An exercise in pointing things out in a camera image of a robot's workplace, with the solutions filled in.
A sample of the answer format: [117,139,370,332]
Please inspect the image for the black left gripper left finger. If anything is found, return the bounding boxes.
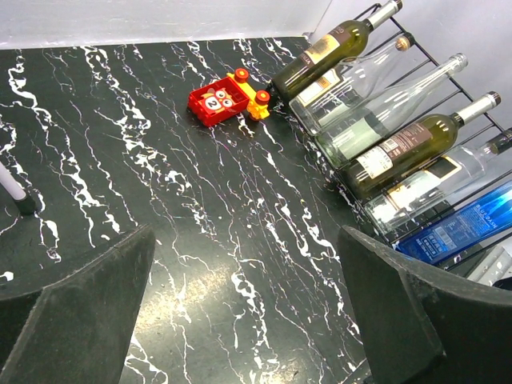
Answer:
[1,225,156,383]

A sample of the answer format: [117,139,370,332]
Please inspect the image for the clear corked glass bottle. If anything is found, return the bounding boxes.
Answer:
[289,32,415,136]

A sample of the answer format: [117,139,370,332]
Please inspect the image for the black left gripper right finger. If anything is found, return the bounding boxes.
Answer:
[338,226,511,383]

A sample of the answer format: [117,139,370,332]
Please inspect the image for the clear square liquor bottle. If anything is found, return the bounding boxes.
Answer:
[364,129,511,234]

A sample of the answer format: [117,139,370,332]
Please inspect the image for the dark green wine bottle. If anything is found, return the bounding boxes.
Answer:
[266,1,402,102]

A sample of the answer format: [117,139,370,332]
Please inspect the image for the red yellow toy block car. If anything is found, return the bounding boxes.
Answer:
[187,68,270,127]

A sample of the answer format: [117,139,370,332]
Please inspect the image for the aluminium frame rail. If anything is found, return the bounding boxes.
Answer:
[467,246,511,286]

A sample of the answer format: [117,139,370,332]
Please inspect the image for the black wire wine rack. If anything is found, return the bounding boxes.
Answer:
[267,2,512,277]

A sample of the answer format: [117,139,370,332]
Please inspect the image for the lilac music stand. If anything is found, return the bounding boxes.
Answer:
[0,163,37,215]

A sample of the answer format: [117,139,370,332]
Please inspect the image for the clear tall glass bottle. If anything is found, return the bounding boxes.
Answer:
[314,53,469,169]

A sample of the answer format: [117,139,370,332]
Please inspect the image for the blue rectangular bottle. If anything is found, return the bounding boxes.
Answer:
[396,182,511,266]

